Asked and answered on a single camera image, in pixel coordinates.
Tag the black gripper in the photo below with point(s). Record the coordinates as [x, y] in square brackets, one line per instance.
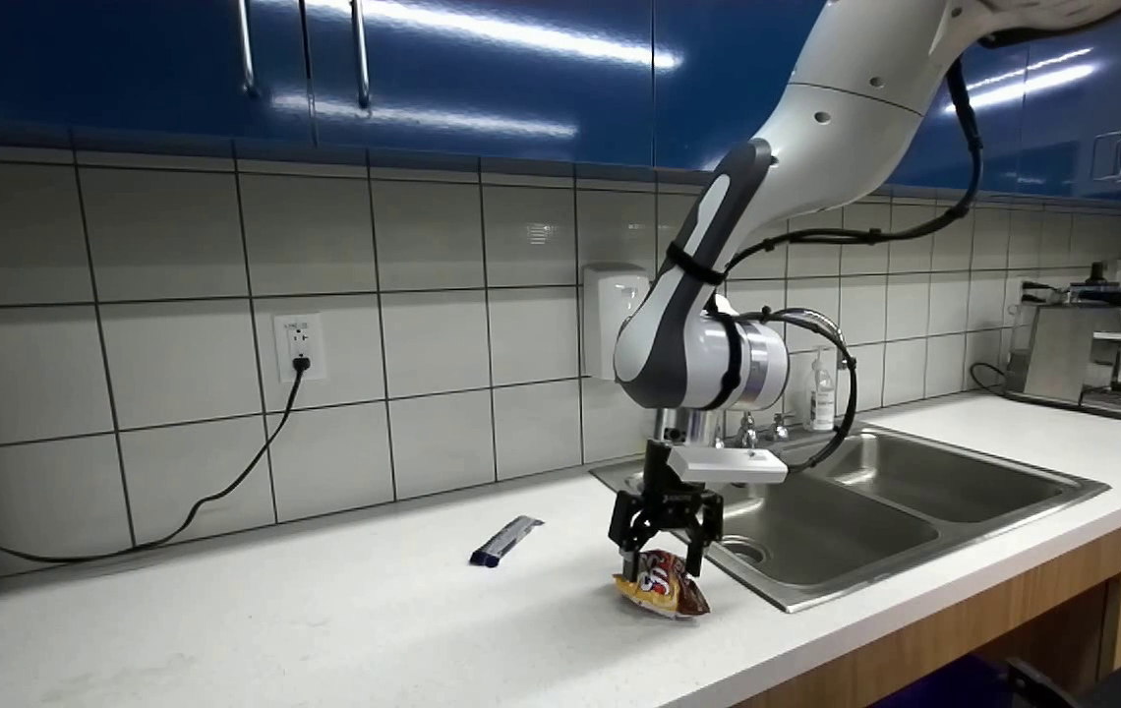
[669, 490]

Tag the brown yellow snack packet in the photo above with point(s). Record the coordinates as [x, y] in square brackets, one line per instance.
[662, 592]

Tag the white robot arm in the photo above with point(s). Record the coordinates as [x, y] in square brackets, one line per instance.
[847, 105]

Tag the round steel sink drain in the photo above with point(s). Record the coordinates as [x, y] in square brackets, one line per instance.
[746, 553]

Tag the stainless steel double sink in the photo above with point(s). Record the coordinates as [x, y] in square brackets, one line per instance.
[847, 525]

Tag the black marker pen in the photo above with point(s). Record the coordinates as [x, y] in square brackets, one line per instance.
[506, 541]

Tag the clear pump soap bottle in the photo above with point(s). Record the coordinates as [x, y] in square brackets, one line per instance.
[823, 407]

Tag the silver coffee machine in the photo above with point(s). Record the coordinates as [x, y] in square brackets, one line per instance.
[1072, 357]

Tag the blue cabinet door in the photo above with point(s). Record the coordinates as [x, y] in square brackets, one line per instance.
[1072, 124]
[730, 64]
[492, 79]
[86, 64]

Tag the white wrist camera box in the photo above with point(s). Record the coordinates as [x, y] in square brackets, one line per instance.
[730, 463]

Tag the white wall soap dispenser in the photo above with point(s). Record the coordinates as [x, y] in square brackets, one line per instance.
[600, 318]

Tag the white wall outlet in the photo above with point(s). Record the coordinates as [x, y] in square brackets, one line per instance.
[296, 338]

